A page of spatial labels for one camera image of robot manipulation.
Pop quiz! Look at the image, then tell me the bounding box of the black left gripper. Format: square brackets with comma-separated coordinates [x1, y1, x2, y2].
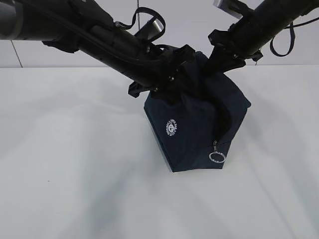
[128, 44, 195, 98]

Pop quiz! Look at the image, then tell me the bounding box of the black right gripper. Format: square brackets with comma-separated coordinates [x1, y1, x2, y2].
[202, 23, 263, 76]

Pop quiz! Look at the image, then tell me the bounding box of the navy blue lunch bag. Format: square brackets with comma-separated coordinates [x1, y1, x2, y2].
[144, 52, 251, 172]

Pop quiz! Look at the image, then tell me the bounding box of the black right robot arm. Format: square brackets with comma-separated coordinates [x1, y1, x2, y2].
[203, 0, 319, 76]

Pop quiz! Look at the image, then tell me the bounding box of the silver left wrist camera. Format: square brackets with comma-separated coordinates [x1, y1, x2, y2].
[135, 19, 162, 42]

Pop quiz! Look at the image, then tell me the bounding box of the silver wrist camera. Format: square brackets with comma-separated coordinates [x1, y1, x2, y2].
[213, 0, 242, 19]
[135, 19, 162, 42]

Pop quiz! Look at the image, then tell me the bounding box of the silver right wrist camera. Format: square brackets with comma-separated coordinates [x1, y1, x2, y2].
[213, 0, 242, 19]

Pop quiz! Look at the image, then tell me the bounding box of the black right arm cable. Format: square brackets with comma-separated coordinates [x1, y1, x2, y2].
[270, 22, 311, 57]

